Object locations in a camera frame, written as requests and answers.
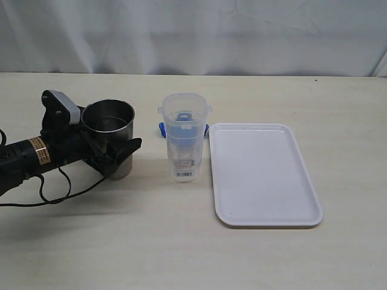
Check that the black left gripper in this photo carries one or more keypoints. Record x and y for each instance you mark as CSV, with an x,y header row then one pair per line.
x,y
71,143

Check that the stainless steel tumbler cup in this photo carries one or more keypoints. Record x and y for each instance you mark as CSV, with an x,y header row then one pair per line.
x,y
109,120

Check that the blue plastic container lid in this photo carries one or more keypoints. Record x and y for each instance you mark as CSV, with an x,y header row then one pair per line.
x,y
185,131

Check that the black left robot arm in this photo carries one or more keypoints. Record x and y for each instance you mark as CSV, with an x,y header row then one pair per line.
x,y
22,160

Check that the clear tall plastic container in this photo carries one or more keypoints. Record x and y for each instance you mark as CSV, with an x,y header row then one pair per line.
x,y
184,165

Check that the white rectangular plastic tray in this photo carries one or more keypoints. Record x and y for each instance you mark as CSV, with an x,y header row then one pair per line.
x,y
260,178

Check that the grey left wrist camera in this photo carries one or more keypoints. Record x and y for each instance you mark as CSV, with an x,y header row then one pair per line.
x,y
60,110

